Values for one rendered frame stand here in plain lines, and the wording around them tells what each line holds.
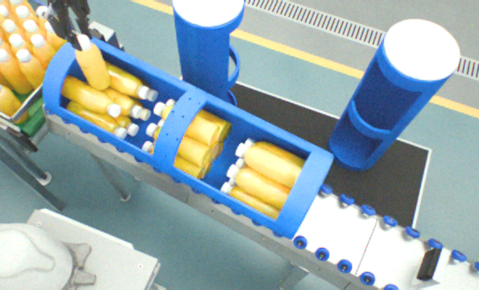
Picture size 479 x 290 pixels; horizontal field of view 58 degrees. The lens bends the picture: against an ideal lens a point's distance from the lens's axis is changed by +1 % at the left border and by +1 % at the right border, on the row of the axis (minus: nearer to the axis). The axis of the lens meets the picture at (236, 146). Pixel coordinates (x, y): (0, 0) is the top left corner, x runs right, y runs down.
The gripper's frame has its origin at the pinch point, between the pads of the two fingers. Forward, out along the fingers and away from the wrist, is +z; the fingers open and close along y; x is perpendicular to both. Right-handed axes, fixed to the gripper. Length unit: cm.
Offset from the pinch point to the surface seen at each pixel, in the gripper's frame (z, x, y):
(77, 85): 20.7, 3.9, -5.6
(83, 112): 26.2, -0.3, -10.6
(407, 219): 119, -129, 50
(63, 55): 12.2, 8.4, -2.2
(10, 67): 29.9, 33.3, -7.4
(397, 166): 120, -114, 76
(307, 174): 11, -72, -1
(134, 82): 22.0, -9.9, 4.9
